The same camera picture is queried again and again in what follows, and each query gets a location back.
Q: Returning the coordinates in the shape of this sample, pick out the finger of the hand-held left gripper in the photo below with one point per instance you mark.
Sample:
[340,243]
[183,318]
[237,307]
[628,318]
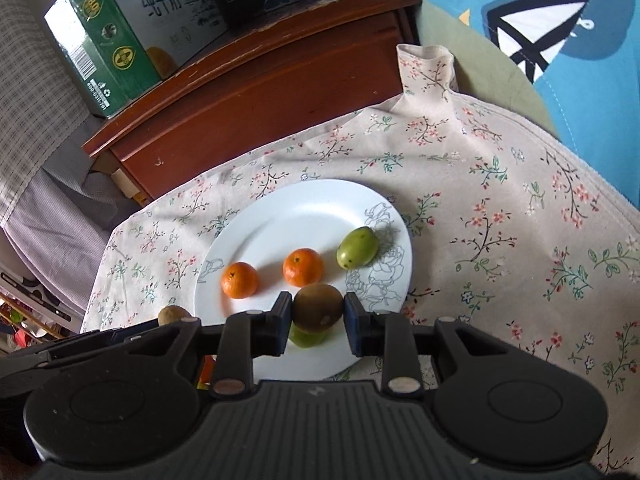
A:
[100,342]

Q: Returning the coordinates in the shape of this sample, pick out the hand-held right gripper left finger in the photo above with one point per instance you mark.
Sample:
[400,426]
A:
[284,327]

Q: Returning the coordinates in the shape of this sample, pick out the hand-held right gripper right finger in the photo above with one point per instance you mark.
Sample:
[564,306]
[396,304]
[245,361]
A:
[352,327]

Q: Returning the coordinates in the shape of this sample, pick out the small green fruit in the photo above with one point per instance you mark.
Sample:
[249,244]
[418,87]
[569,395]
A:
[357,254]
[306,338]

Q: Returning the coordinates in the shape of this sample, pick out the brown kiwi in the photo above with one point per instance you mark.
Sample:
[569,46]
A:
[172,314]
[318,307]

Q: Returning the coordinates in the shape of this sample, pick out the small tangerine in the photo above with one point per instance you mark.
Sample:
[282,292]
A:
[240,280]
[302,267]

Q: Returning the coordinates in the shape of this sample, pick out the white plate with grey flower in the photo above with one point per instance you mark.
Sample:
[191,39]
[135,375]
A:
[300,220]

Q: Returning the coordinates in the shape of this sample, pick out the checked purple fabric cover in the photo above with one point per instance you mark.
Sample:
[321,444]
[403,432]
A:
[45,170]

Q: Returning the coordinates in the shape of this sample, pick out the floral tablecloth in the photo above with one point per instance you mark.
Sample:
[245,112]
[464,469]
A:
[500,220]

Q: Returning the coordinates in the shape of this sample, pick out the brown wooden cabinet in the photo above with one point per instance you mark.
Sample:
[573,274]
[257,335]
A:
[260,95]

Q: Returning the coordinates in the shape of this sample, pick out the pale green sheet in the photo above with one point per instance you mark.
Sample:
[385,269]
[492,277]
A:
[475,60]

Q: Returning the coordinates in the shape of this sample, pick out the green and white carton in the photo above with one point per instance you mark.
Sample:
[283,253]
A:
[125,35]

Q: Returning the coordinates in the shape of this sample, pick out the blue printed cloth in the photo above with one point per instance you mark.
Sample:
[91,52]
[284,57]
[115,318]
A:
[550,25]

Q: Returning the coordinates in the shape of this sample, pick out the black and white frame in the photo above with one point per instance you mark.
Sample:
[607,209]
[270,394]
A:
[30,292]

